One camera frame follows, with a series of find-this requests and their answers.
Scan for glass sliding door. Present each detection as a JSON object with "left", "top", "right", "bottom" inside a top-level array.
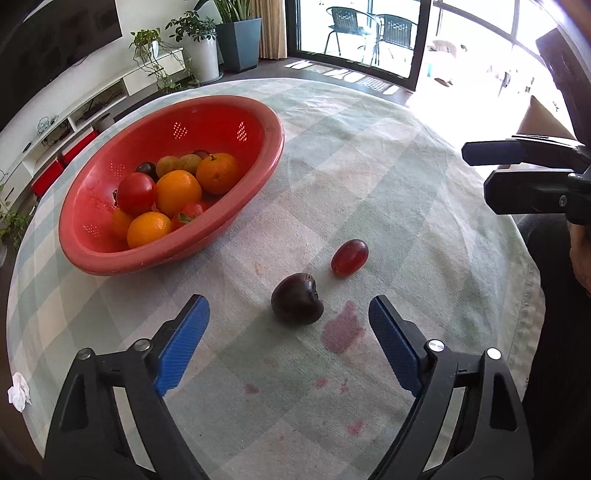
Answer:
[{"left": 286, "top": 0, "right": 573, "bottom": 95}]

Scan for black wall television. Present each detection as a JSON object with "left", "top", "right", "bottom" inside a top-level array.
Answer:
[{"left": 0, "top": 0, "right": 123, "bottom": 126}]

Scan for crumpled white tissue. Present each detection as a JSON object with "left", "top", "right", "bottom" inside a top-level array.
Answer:
[{"left": 7, "top": 371, "right": 33, "bottom": 411}]

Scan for green outdoor chair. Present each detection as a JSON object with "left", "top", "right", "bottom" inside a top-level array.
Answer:
[
  {"left": 324, "top": 6, "right": 377, "bottom": 65},
  {"left": 372, "top": 14, "right": 419, "bottom": 71}
]

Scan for red tomato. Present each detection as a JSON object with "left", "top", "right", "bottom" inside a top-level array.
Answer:
[
  {"left": 115, "top": 172, "right": 158, "bottom": 217},
  {"left": 172, "top": 200, "right": 209, "bottom": 230}
]

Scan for person's dark trousers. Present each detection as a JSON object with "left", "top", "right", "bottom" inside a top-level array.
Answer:
[{"left": 515, "top": 215, "right": 591, "bottom": 416}]

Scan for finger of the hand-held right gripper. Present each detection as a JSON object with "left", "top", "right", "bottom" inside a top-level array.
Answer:
[
  {"left": 483, "top": 167, "right": 573, "bottom": 216},
  {"left": 462, "top": 134, "right": 591, "bottom": 167}
]

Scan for red plastic colander basket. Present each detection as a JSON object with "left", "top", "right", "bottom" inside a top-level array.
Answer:
[{"left": 58, "top": 95, "right": 285, "bottom": 277}]

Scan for red storage box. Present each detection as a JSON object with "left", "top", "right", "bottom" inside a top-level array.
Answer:
[
  {"left": 31, "top": 157, "right": 64, "bottom": 197},
  {"left": 60, "top": 130, "right": 100, "bottom": 167}
]

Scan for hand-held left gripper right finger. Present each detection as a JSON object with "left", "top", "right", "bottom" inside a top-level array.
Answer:
[{"left": 368, "top": 295, "right": 536, "bottom": 480}]

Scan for white low television cabinet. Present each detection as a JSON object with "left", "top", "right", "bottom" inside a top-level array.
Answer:
[{"left": 0, "top": 46, "right": 195, "bottom": 204}]

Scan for bushy plant in white pot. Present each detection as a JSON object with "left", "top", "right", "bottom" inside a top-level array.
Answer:
[{"left": 166, "top": 11, "right": 221, "bottom": 85}]

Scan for checked pale green tablecloth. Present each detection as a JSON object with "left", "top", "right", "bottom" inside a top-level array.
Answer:
[{"left": 6, "top": 78, "right": 542, "bottom": 480}]

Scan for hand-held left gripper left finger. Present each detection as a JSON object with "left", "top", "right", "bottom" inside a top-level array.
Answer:
[{"left": 42, "top": 294, "right": 211, "bottom": 480}]

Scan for large plant in grey-blue pot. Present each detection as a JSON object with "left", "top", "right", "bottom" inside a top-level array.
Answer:
[{"left": 194, "top": 0, "right": 263, "bottom": 73}]

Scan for orange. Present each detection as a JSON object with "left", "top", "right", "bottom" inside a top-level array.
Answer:
[
  {"left": 111, "top": 208, "right": 136, "bottom": 241},
  {"left": 196, "top": 152, "right": 241, "bottom": 195},
  {"left": 126, "top": 211, "right": 173, "bottom": 249},
  {"left": 155, "top": 170, "right": 204, "bottom": 219}
]

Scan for person's right hand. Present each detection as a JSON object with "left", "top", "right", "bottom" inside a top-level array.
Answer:
[{"left": 570, "top": 224, "right": 591, "bottom": 296}]

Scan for beige curtain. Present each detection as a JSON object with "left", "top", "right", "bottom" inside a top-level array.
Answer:
[{"left": 249, "top": 0, "right": 290, "bottom": 60}]

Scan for trailing plant in white pot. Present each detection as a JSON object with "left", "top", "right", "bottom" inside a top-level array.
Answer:
[
  {"left": 128, "top": 28, "right": 186, "bottom": 89},
  {"left": 0, "top": 171, "right": 34, "bottom": 259}
]

